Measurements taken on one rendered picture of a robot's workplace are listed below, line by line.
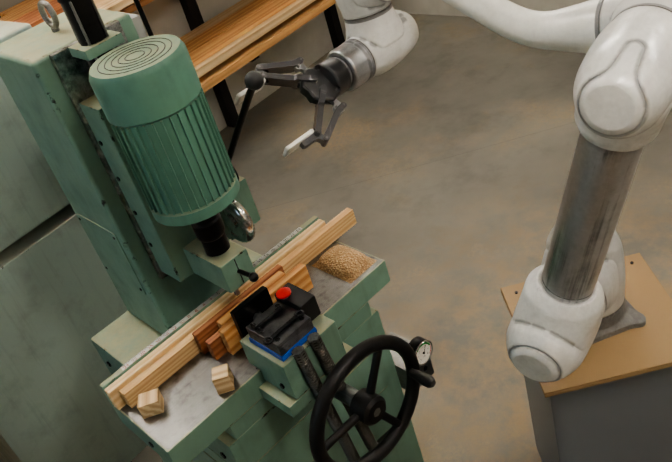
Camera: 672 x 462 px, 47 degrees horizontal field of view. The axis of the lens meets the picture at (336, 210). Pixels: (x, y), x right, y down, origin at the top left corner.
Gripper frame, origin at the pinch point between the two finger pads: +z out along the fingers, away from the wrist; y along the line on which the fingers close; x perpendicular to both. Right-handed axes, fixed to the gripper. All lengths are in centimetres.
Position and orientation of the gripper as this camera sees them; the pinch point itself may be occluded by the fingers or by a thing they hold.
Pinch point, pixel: (264, 123)
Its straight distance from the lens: 146.4
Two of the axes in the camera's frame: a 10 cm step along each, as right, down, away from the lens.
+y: -6.8, -7.2, 1.4
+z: -6.8, 5.5, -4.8
